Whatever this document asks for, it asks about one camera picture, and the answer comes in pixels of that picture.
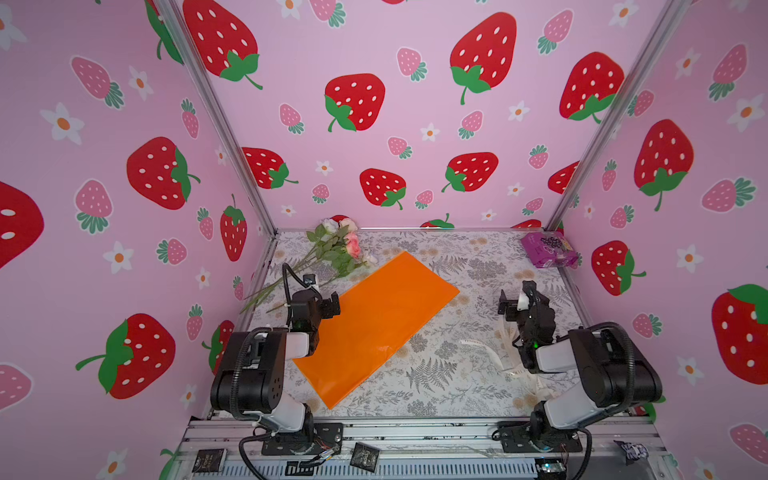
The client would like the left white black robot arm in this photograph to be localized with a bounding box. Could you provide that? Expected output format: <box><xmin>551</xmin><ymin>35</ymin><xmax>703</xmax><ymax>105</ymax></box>
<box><xmin>210</xmin><ymin>288</ymin><xmax>341</xmax><ymax>438</ymax></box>

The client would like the white rose at back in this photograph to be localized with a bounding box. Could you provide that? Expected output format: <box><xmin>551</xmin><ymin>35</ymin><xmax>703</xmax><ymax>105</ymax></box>
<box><xmin>302</xmin><ymin>218</ymin><xmax>340</xmax><ymax>263</ymax></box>

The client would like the black tag middle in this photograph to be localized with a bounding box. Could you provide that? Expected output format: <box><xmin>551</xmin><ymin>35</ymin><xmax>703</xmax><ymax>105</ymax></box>
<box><xmin>350</xmin><ymin>442</ymin><xmax>381</xmax><ymax>473</ymax></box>

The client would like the aluminium front rail frame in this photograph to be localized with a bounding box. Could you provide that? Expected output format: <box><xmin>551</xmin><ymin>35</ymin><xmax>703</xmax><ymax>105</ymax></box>
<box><xmin>167</xmin><ymin>416</ymin><xmax>682</xmax><ymax>479</ymax></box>

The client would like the black tag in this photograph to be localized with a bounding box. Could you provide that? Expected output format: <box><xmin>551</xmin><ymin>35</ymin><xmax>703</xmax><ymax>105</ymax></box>
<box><xmin>350</xmin><ymin>442</ymin><xmax>381</xmax><ymax>473</ymax></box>
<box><xmin>192</xmin><ymin>449</ymin><xmax>227</xmax><ymax>474</ymax></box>

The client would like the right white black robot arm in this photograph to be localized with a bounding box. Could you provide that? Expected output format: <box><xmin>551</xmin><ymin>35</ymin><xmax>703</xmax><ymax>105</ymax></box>
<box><xmin>492</xmin><ymin>281</ymin><xmax>663</xmax><ymax>453</ymax></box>

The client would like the purple snack packet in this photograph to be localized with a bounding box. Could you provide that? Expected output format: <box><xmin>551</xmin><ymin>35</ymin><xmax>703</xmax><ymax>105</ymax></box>
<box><xmin>521</xmin><ymin>232</ymin><xmax>580</xmax><ymax>269</ymax></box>

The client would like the white ribbon strip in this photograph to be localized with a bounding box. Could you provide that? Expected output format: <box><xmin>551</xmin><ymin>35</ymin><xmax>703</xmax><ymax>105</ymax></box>
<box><xmin>459</xmin><ymin>319</ymin><xmax>536</xmax><ymax>384</ymax></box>

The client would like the left aluminium corner post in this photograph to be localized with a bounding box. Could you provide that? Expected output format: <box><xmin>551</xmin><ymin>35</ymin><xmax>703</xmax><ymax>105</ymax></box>
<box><xmin>157</xmin><ymin>0</ymin><xmax>278</xmax><ymax>238</ymax></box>

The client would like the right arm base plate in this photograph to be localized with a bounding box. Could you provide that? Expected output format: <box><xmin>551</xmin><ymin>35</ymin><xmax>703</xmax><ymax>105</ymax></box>
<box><xmin>491</xmin><ymin>421</ymin><xmax>583</xmax><ymax>454</ymax></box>

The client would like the orange wrapping paper sheet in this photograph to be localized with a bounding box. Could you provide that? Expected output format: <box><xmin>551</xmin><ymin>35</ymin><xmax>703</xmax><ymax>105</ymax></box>
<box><xmin>294</xmin><ymin>252</ymin><xmax>459</xmax><ymax>409</ymax></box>

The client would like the black tag left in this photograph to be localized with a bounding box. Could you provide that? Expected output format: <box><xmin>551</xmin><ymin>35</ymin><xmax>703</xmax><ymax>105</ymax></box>
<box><xmin>192</xmin><ymin>449</ymin><xmax>227</xmax><ymax>474</ymax></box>

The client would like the right aluminium corner post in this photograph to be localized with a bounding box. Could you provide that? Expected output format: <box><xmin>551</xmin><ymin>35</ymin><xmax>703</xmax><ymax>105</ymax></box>
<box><xmin>545</xmin><ymin>0</ymin><xmax>691</xmax><ymax>231</ymax></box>

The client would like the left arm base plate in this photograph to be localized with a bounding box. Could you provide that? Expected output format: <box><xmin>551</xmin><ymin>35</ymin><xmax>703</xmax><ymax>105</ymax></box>
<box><xmin>261</xmin><ymin>422</ymin><xmax>344</xmax><ymax>456</ymax></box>

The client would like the aluminium corner post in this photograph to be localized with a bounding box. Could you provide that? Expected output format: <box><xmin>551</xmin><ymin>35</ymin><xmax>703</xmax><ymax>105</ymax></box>
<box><xmin>545</xmin><ymin>0</ymin><xmax>691</xmax><ymax>231</ymax></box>
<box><xmin>157</xmin><ymin>0</ymin><xmax>278</xmax><ymax>238</ymax></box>

